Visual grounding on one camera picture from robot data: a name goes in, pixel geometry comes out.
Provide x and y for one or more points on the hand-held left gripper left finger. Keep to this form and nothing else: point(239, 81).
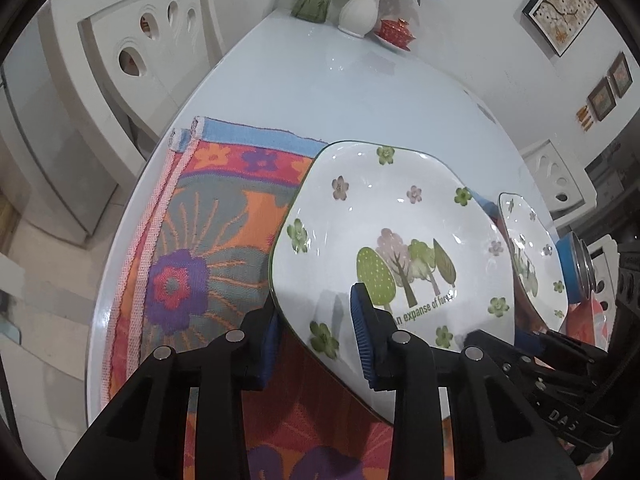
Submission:
point(270, 350)

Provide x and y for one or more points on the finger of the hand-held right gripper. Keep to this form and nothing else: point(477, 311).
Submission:
point(545, 377)
point(532, 344)

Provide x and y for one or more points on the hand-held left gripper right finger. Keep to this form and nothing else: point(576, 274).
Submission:
point(361, 330)

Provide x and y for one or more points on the small white tree-print plate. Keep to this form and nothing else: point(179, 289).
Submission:
point(530, 240)

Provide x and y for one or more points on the large white tree-print plate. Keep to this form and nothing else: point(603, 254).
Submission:
point(350, 220)

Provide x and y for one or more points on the blue steel-lined bowl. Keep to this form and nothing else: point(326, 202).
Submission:
point(570, 270)

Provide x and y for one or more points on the white dining chair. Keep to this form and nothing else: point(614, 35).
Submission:
point(100, 100)
point(555, 165)
point(607, 260)

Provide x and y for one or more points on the colourful floral table cloth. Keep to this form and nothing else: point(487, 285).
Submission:
point(200, 260)

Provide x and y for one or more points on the dark cabinet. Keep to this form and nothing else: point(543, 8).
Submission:
point(612, 180)

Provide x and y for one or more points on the red lidded teacup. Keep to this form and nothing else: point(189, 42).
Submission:
point(397, 30)

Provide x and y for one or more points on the white ceramic vase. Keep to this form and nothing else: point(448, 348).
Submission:
point(357, 10)

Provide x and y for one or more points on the orange wall decoration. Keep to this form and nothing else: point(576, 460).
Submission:
point(585, 117)

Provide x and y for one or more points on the small framed wall picture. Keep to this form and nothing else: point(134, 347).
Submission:
point(601, 100)
point(620, 75)

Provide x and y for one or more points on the large framed wall picture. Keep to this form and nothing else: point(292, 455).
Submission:
point(560, 10)

